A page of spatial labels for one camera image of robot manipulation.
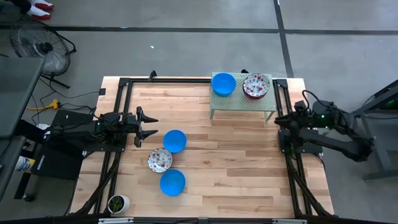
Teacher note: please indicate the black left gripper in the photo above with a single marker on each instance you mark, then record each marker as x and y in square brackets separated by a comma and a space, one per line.
[130, 124]

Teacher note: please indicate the white and yellow container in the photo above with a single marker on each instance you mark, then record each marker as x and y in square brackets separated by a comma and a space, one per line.
[25, 164]

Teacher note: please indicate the green perforated metal shelf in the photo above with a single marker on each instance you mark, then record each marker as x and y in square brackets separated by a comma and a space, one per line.
[236, 104]

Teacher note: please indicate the dark grey desk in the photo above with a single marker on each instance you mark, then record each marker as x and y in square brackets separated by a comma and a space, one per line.
[9, 161]

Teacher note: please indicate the person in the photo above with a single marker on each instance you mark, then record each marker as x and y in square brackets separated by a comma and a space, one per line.
[18, 5]
[29, 130]

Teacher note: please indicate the black control box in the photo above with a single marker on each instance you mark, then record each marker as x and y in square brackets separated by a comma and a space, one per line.
[71, 117]

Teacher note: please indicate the person's shoe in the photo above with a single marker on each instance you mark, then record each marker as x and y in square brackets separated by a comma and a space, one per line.
[42, 4]
[36, 15]

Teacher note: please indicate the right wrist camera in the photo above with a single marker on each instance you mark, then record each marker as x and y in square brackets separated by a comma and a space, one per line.
[300, 105]

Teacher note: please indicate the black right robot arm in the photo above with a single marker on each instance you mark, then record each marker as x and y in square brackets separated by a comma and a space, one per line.
[335, 143]

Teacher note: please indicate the white pot with green plant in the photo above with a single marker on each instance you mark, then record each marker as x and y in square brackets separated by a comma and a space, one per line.
[118, 203]

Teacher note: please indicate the black floor fan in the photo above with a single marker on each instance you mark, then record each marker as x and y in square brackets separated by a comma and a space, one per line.
[40, 46]

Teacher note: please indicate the black metal table frame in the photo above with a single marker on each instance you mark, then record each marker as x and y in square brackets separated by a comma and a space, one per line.
[124, 93]

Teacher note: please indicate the black case with white lettering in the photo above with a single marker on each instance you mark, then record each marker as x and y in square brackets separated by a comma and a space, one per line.
[56, 165]

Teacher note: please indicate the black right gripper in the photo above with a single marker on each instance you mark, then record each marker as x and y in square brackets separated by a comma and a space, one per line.
[306, 119]

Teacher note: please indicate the silver metal bracket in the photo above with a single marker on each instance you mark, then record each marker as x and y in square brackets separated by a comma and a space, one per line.
[116, 220]
[289, 221]

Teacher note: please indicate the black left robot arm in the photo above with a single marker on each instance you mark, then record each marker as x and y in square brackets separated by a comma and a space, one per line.
[81, 135]

